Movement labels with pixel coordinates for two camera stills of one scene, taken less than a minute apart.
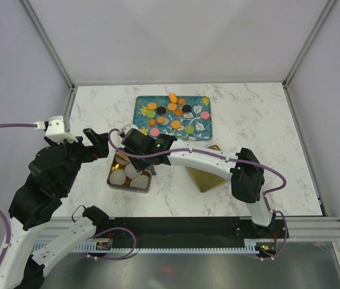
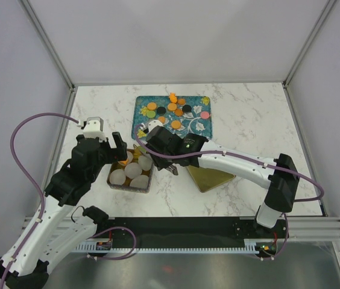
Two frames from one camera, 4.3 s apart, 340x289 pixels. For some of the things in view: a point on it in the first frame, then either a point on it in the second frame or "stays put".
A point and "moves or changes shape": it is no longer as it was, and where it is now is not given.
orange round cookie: [176, 124] stays put
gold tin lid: [204, 179] stays put
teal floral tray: [190, 118] stays put
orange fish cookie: [123, 155] moves or changes shape
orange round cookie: [172, 106] stays put
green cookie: [189, 129] moves or changes shape
